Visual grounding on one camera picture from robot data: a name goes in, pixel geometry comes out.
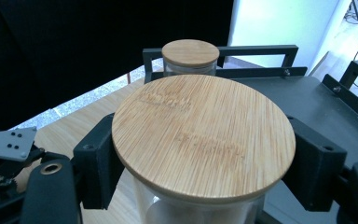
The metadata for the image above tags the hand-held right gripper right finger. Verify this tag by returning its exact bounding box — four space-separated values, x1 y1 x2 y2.
282 115 348 213

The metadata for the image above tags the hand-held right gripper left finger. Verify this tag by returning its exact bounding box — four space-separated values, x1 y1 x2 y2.
72 113 126 210

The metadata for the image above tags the grey metal corner rack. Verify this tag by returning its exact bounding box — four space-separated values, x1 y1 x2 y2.
142 44 358 224

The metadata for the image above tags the glass jar with brown nuts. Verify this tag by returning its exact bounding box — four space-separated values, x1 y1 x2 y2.
111 74 296 224

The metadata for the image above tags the glass jar with pale nuts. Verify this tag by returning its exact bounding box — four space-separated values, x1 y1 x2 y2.
161 38 221 77

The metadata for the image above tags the black curtain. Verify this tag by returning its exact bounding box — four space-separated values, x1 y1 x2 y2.
0 0 235 132

